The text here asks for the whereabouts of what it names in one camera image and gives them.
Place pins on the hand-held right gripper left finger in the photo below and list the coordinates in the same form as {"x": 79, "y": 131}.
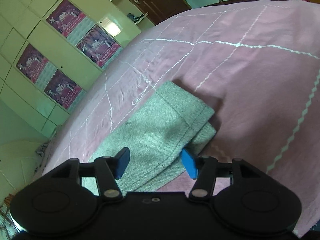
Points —
{"x": 123, "y": 162}

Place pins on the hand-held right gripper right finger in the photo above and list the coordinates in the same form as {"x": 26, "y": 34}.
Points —
{"x": 189, "y": 163}

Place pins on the grey-green towel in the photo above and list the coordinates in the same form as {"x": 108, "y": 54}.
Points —
{"x": 155, "y": 130}

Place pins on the pink calendar poster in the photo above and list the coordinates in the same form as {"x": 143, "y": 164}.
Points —
{"x": 62, "y": 88}
{"x": 31, "y": 61}
{"x": 65, "y": 15}
{"x": 97, "y": 45}

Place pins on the pink checked bed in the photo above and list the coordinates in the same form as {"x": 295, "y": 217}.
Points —
{"x": 250, "y": 80}

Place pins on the blue ornament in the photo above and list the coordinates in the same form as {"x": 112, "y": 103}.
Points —
{"x": 133, "y": 17}

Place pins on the green wardrobe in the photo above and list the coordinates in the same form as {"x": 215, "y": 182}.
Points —
{"x": 22, "y": 17}

